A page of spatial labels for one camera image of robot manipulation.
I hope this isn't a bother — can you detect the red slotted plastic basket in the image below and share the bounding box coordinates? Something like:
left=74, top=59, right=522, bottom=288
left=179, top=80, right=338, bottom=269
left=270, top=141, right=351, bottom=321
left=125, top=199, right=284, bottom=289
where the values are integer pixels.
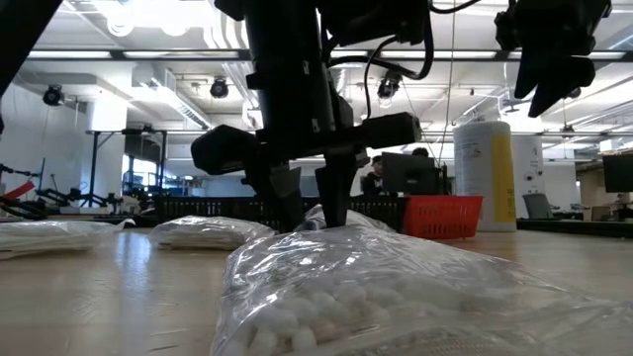
left=401, top=194, right=485, bottom=241

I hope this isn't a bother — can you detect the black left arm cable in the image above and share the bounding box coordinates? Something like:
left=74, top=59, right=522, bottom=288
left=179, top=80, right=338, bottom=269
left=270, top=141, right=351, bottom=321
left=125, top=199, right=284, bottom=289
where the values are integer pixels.
left=325, top=34, right=436, bottom=121

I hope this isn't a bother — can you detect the red bar on background rig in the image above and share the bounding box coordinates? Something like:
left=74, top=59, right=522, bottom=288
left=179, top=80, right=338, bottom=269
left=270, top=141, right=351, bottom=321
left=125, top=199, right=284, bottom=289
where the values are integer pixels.
left=2, top=181, right=37, bottom=201

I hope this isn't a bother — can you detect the grey office chair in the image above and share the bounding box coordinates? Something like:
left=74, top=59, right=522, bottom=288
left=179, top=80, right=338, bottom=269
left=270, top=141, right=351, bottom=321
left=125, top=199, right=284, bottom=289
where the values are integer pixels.
left=522, top=192, right=556, bottom=221

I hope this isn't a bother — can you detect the person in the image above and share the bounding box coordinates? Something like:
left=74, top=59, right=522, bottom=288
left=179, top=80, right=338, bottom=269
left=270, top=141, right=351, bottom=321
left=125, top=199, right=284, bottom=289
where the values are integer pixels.
left=363, top=154, right=387, bottom=197

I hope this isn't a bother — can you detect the black overhead camera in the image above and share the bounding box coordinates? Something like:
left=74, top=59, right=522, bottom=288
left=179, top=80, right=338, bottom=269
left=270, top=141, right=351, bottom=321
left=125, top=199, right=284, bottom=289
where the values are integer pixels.
left=376, top=68, right=404, bottom=100

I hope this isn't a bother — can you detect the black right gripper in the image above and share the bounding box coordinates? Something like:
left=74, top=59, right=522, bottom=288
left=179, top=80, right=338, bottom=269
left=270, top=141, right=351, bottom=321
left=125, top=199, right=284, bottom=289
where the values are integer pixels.
left=494, top=0, right=613, bottom=119

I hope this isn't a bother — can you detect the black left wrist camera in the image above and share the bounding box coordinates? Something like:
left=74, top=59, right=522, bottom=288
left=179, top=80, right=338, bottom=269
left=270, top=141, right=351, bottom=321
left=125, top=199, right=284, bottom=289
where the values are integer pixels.
left=320, top=0, right=431, bottom=48

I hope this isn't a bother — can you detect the black slotted plastic basket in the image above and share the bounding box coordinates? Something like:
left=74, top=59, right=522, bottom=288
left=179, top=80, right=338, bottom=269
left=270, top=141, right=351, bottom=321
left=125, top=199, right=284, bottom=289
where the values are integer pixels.
left=153, top=196, right=317, bottom=233
left=345, top=196, right=411, bottom=233

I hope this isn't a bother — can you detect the white wipes canister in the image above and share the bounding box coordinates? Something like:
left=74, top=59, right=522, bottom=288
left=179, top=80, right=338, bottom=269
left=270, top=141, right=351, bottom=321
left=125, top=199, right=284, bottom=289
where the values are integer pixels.
left=453, top=120, right=518, bottom=233

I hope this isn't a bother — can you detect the black background frame stand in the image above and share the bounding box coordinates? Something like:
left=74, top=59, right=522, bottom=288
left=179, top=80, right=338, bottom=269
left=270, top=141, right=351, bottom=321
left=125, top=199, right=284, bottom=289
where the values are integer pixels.
left=84, top=129, right=258, bottom=207

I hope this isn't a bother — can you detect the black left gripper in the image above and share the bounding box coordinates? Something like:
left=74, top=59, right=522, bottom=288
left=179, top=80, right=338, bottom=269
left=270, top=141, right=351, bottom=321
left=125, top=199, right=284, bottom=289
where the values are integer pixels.
left=190, top=61, right=422, bottom=233

